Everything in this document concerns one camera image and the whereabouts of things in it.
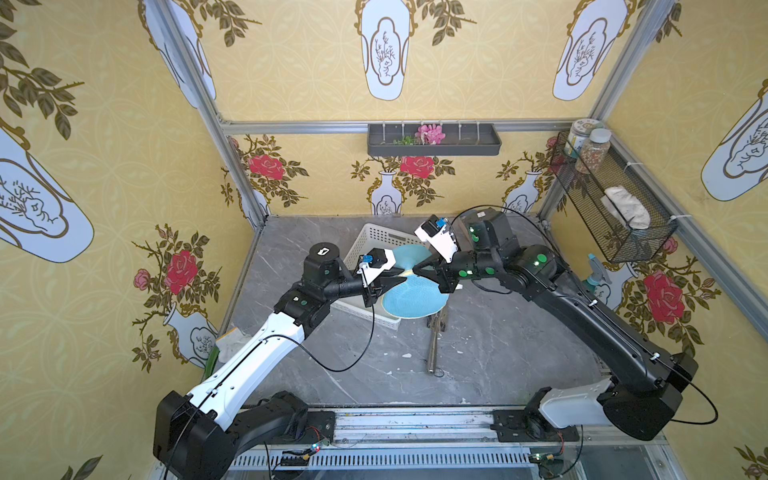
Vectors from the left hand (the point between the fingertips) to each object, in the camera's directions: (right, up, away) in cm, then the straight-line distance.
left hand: (393, 266), depth 70 cm
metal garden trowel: (+14, -20, +23) cm, 34 cm away
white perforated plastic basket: (-7, +8, +41) cm, 42 cm away
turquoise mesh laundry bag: (+6, -7, 0) cm, 9 cm away
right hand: (+6, +1, -3) cm, 7 cm away
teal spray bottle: (+54, -3, +9) cm, 55 cm away
